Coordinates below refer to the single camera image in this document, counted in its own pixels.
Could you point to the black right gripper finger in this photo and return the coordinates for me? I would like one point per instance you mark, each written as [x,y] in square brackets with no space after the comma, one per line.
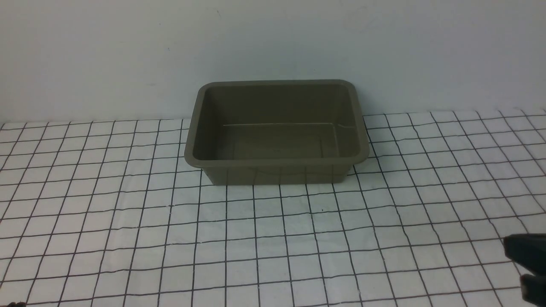
[533,289]

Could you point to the small dark object at corner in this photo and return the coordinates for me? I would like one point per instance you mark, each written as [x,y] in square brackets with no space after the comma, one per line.
[15,304]

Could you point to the olive green plastic bin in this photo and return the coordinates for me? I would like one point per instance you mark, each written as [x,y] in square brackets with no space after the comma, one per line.
[290,132]

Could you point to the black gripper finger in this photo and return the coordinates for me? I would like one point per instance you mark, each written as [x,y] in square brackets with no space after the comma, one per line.
[527,250]

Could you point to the white black-grid tablecloth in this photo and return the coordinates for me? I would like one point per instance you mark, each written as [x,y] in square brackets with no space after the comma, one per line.
[109,214]

